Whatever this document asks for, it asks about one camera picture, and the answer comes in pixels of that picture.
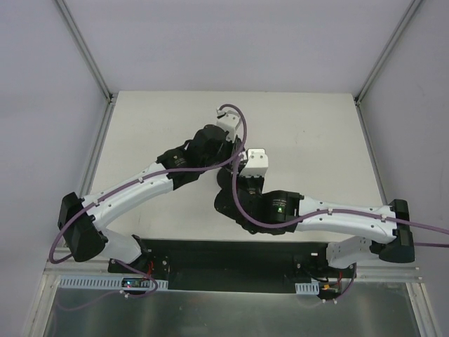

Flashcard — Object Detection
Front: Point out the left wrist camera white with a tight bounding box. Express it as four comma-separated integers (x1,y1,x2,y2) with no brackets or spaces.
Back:
215,109,241,142

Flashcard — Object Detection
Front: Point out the purple cable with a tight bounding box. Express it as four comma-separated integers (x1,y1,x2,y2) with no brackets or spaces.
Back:
230,150,449,246
47,103,250,265

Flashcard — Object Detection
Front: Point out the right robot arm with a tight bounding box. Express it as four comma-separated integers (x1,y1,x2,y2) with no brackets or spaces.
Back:
214,169,415,277

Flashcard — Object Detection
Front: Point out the left white cable duct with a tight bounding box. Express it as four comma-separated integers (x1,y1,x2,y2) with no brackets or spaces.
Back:
59,276,168,291

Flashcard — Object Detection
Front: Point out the left aluminium frame post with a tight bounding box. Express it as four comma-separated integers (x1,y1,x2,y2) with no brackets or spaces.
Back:
53,0,113,102

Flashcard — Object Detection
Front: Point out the black phone stand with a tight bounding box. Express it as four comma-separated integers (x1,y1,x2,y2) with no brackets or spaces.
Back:
216,168,243,191

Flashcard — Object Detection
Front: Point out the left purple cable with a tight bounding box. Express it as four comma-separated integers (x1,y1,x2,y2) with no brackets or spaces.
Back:
47,103,250,265

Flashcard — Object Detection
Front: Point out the right white cable duct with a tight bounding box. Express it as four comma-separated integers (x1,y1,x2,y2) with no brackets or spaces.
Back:
295,282,320,296

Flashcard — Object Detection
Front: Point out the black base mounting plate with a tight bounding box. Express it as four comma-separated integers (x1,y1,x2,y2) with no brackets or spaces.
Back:
107,237,358,292

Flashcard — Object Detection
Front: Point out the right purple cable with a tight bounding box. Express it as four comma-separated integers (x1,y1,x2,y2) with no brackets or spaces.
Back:
230,150,449,246

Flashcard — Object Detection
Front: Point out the aluminium frame post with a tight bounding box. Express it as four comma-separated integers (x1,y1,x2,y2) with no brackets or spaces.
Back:
53,0,113,102
354,0,425,106

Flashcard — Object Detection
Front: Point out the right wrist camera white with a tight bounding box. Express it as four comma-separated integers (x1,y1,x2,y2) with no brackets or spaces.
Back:
239,148,269,178

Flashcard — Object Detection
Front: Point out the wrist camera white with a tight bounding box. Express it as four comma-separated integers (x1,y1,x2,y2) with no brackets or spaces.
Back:
239,148,269,178
215,109,241,142

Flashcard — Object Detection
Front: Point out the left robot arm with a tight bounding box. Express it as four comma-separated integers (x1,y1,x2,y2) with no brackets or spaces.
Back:
56,124,246,273

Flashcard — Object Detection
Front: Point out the right aluminium frame post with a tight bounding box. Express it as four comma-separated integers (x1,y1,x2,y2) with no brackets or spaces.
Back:
354,0,425,106

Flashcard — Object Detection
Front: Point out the white cable duct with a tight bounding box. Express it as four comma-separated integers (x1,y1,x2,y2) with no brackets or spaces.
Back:
295,282,320,296
59,276,168,291

